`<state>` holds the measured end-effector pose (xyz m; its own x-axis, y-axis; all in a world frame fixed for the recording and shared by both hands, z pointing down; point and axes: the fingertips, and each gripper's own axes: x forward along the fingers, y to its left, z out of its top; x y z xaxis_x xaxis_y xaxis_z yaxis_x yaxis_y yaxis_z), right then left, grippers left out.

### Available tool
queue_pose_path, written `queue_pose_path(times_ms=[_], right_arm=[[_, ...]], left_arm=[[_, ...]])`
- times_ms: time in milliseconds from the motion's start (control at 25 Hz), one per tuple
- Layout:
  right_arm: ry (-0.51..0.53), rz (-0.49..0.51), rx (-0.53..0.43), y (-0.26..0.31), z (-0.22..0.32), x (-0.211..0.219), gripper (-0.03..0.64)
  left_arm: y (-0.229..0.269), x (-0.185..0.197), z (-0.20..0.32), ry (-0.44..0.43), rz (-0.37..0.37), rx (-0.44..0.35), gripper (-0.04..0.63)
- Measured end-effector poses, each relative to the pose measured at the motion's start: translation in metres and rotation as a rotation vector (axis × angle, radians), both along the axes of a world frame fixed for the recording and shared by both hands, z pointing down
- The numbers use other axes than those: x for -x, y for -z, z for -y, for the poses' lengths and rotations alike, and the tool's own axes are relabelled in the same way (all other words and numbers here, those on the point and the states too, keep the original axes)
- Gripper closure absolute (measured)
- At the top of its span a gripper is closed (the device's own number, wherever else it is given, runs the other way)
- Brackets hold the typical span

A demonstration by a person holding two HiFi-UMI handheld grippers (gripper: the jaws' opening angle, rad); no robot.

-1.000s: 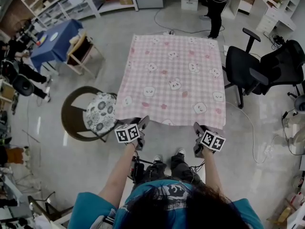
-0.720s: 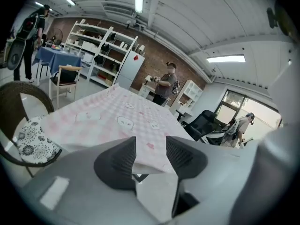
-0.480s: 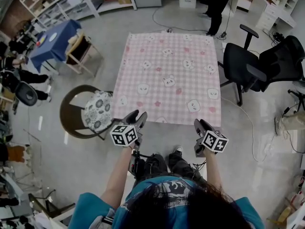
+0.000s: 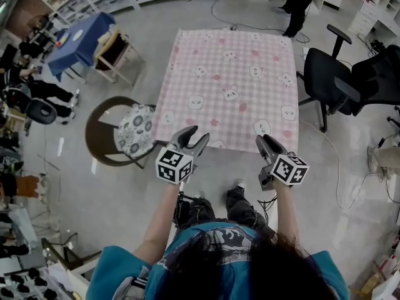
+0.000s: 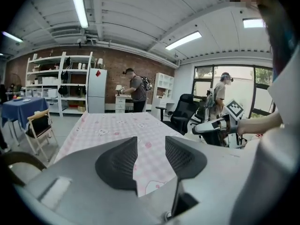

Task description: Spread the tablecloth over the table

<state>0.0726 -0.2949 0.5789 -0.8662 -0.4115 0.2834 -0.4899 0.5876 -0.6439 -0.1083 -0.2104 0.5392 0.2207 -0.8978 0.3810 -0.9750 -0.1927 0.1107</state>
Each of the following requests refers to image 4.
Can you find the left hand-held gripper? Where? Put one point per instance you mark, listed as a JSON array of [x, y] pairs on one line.
[[173, 166]]

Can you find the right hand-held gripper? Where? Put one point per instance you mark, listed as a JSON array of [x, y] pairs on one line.
[[289, 169]]

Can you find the pink checked tablecloth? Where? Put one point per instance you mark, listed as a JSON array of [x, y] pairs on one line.
[[228, 83]]

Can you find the person's left forearm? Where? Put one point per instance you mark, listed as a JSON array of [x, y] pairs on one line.
[[159, 223]]

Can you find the person's right forearm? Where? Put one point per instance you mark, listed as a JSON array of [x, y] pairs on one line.
[[287, 214]]

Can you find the person's right white shoe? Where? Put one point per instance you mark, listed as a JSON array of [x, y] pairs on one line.
[[240, 185]]

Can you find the person's white shoe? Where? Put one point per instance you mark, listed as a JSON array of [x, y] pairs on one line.
[[198, 195], [240, 185]]

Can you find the person's left white shoe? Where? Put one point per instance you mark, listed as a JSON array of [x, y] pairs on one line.
[[198, 195]]

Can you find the floral round seat cushion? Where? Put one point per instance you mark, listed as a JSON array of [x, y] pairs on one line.
[[136, 131]]

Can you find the person's black trousers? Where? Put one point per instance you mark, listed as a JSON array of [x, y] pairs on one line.
[[240, 208]]

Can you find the black office chair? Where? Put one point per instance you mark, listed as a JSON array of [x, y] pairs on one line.
[[328, 73]]

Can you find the round dark wicker chair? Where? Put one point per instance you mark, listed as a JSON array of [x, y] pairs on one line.
[[97, 130]]

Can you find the light wooden chair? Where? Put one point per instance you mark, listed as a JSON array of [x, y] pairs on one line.
[[115, 56]]

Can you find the blue cloth covered table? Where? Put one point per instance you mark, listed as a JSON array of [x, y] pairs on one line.
[[81, 48]]

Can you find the person's teal shirt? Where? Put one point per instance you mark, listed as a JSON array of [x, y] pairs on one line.
[[115, 269]]

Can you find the white plate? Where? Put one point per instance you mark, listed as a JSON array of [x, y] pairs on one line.
[[77, 34]]

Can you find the white drawer desk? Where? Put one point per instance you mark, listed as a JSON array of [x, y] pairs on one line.
[[375, 8]]

